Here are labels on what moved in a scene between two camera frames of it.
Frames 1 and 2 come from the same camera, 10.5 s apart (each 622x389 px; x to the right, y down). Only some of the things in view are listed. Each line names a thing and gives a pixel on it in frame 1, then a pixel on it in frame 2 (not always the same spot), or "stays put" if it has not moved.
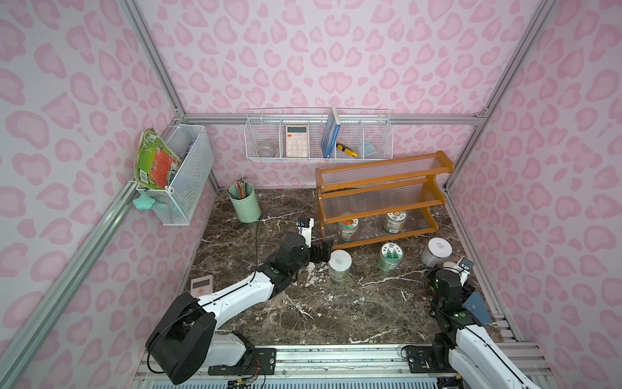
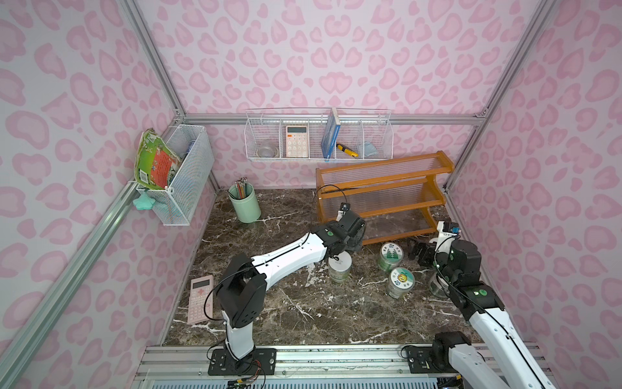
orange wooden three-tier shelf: [379, 201] stays put
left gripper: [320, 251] -> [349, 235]
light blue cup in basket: [369, 149] stays put
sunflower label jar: [394, 221] -> [401, 282]
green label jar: [390, 257] stays put
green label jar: [339, 266] stays put
